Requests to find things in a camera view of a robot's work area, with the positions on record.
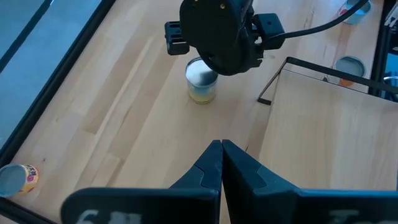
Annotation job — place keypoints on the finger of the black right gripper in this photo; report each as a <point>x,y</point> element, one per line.
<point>174,39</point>
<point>269,29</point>

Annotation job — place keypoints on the grey can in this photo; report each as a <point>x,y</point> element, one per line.
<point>357,12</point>
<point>349,67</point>

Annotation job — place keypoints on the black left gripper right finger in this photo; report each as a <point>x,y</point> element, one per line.
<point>264,205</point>

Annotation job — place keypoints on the tall can yellow green label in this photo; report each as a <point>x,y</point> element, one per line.
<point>202,90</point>

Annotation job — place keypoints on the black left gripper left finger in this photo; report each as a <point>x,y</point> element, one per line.
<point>186,205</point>

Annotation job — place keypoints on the small can yellow pink label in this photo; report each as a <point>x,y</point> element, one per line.
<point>18,180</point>

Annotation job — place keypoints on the black floor tape strip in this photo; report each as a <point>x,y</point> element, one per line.
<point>25,31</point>

